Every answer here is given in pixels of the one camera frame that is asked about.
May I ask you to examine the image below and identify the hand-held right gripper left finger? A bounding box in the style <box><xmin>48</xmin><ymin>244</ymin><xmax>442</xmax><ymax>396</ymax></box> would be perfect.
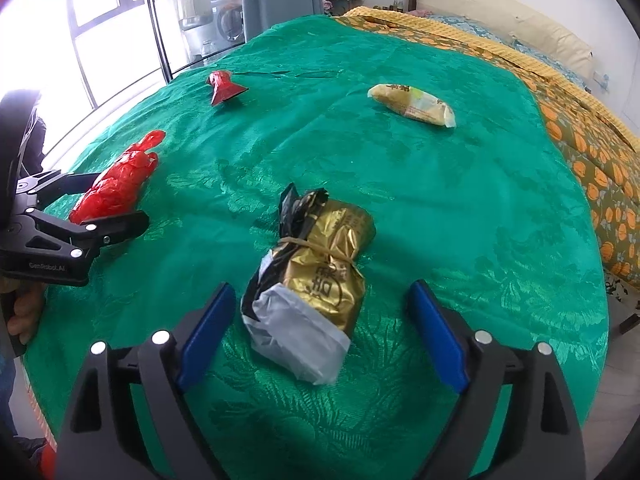
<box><xmin>56</xmin><ymin>282</ymin><xmax>237</xmax><ymax>480</ymax></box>

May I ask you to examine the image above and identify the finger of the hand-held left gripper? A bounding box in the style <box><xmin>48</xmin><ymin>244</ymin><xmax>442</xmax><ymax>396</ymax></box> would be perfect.
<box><xmin>15</xmin><ymin>170</ymin><xmax>103</xmax><ymax>207</ymax></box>
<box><xmin>30</xmin><ymin>210</ymin><xmax>151</xmax><ymax>262</ymax></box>

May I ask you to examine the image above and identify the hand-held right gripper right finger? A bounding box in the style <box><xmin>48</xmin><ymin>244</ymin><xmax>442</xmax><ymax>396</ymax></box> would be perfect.
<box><xmin>406</xmin><ymin>280</ymin><xmax>587</xmax><ymax>480</ymax></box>

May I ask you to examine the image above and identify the red crinkled plastic wrapper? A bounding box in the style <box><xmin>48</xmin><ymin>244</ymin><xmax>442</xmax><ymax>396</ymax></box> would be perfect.
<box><xmin>68</xmin><ymin>130</ymin><xmax>167</xmax><ymax>226</ymax></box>

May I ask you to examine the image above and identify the gold and black snack packet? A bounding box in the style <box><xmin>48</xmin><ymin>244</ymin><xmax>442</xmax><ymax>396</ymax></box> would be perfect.
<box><xmin>241</xmin><ymin>183</ymin><xmax>377</xmax><ymax>386</ymax></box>

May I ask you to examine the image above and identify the red foil wrapper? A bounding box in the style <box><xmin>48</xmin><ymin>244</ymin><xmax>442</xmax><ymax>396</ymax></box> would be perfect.
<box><xmin>206</xmin><ymin>70</ymin><xmax>250</xmax><ymax>107</ymax></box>

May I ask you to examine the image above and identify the yellow green snack packet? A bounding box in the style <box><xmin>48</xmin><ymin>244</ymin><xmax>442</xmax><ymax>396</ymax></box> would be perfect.
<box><xmin>367</xmin><ymin>83</ymin><xmax>457</xmax><ymax>129</ymax></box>

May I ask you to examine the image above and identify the person's left hand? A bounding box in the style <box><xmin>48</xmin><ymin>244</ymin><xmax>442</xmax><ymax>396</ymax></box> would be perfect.
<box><xmin>7</xmin><ymin>281</ymin><xmax>47</xmax><ymax>347</ymax></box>

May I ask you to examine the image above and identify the green patterned blanket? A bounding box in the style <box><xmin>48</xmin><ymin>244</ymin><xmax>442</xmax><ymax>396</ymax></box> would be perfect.
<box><xmin>22</xmin><ymin>14</ymin><xmax>611</xmax><ymax>480</ymax></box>

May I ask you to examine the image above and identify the black framed window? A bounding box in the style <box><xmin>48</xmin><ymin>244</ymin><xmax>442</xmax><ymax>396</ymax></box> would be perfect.
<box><xmin>50</xmin><ymin>0</ymin><xmax>151</xmax><ymax>106</ymax></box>

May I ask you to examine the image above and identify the black framed glass door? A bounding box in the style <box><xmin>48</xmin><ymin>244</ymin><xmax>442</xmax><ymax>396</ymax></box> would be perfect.
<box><xmin>142</xmin><ymin>0</ymin><xmax>246</xmax><ymax>83</ymax></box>

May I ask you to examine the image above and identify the washing machine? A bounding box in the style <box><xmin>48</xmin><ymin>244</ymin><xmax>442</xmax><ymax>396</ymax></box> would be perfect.
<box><xmin>210</xmin><ymin>0</ymin><xmax>246</xmax><ymax>46</ymax></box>

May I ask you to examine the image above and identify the yellow orange patterned quilt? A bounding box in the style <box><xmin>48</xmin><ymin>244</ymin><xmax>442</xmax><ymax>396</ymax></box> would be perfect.
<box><xmin>332</xmin><ymin>6</ymin><xmax>640</xmax><ymax>291</ymax></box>

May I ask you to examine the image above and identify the blue patterned bed sheet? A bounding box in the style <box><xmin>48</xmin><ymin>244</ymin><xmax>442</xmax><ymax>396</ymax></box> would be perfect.
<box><xmin>430</xmin><ymin>12</ymin><xmax>586</xmax><ymax>91</ymax></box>

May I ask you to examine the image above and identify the cream pillow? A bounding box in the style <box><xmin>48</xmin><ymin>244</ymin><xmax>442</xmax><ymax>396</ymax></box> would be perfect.
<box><xmin>417</xmin><ymin>0</ymin><xmax>595</xmax><ymax>81</ymax></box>

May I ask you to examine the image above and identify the thin black string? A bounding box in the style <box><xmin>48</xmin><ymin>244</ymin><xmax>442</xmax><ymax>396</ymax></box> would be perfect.
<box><xmin>235</xmin><ymin>69</ymin><xmax>346</xmax><ymax>80</ymax></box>

